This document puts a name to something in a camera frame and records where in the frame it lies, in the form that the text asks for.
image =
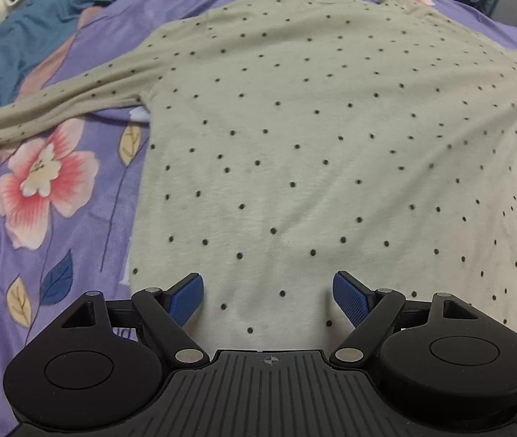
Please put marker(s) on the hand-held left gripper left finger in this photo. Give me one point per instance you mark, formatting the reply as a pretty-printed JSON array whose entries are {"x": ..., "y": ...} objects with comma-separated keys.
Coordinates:
[{"x": 186, "y": 298}]

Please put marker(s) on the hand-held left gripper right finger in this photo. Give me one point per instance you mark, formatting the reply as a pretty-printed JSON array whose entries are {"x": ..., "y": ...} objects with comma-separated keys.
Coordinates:
[{"x": 350, "y": 300}]

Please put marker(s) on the beige polka dot shirt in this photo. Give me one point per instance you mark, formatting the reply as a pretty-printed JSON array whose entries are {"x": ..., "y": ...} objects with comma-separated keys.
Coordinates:
[{"x": 313, "y": 154}]

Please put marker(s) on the purple floral bed sheet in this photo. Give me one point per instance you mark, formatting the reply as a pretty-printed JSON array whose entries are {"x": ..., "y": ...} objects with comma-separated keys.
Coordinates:
[{"x": 85, "y": 236}]

